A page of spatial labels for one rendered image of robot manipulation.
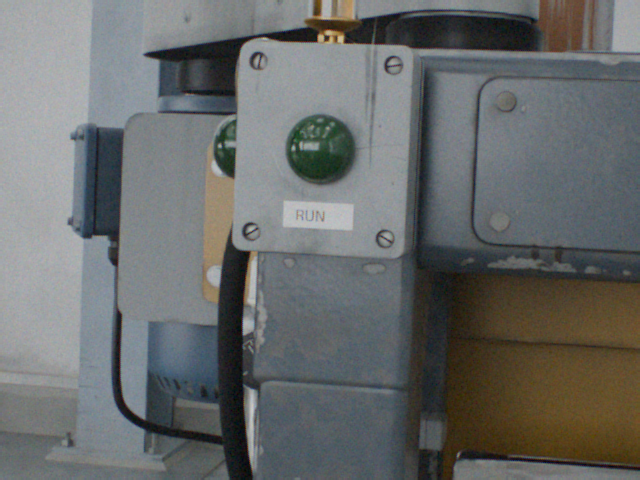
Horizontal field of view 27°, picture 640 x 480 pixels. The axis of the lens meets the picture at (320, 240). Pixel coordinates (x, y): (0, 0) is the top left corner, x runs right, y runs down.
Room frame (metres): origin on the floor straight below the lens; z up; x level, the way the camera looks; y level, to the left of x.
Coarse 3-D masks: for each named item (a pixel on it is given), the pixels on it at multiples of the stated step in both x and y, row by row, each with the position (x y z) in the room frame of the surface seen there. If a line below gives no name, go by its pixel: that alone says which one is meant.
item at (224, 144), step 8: (224, 120) 0.59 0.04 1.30; (232, 120) 0.58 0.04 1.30; (224, 128) 0.58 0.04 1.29; (232, 128) 0.58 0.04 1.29; (216, 136) 0.58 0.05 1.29; (224, 136) 0.58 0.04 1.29; (232, 136) 0.58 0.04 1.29; (216, 144) 0.58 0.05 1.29; (224, 144) 0.58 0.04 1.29; (232, 144) 0.58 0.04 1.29; (216, 152) 0.58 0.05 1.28; (224, 152) 0.58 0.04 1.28; (232, 152) 0.58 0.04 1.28; (216, 160) 0.59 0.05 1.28; (224, 160) 0.58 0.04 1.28; (232, 160) 0.58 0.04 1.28; (224, 168) 0.58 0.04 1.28; (232, 168) 0.58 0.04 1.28; (232, 176) 0.59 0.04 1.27
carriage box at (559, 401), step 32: (480, 352) 0.89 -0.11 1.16; (512, 352) 0.88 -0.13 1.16; (544, 352) 0.88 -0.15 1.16; (576, 352) 0.88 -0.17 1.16; (608, 352) 0.87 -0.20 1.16; (448, 384) 0.89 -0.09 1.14; (480, 384) 0.89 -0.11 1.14; (512, 384) 0.88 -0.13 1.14; (544, 384) 0.88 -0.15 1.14; (576, 384) 0.88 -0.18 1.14; (608, 384) 0.87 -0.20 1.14; (448, 416) 0.89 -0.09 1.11; (480, 416) 0.89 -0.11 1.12; (512, 416) 0.88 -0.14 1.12; (544, 416) 0.88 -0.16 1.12; (576, 416) 0.88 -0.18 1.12; (608, 416) 0.87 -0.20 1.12; (448, 448) 0.89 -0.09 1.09; (480, 448) 0.89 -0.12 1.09; (512, 448) 0.88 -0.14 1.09; (544, 448) 0.88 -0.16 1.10; (576, 448) 0.88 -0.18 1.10; (608, 448) 0.87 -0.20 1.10
